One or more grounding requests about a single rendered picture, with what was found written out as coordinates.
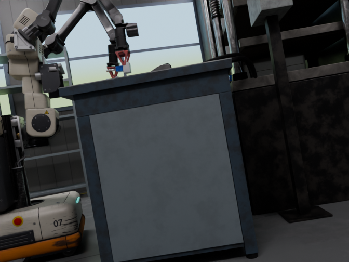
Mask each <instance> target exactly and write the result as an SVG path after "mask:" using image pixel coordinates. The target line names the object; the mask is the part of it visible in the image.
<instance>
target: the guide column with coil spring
mask: <svg viewBox="0 0 349 262"><path fill-rule="evenodd" d="M216 6H219V5H214V6H212V8H213V7H216ZM215 9H219V8H218V7H217V8H214V9H212V11H213V10H215ZM214 26H215V30H216V35H217V41H218V48H219V54H220V56H221V55H226V48H225V42H224V36H223V34H222V24H221V18H220V17H215V18H214Z"/></svg>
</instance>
